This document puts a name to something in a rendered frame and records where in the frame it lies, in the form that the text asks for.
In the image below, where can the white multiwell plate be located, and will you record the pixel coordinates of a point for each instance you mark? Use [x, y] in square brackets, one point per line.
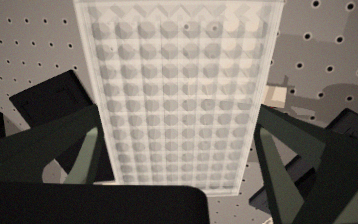
[179, 86]

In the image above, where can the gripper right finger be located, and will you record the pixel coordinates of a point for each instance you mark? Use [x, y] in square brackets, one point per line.
[334, 197]

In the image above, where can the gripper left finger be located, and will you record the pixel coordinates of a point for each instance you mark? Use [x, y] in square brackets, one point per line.
[24, 155]

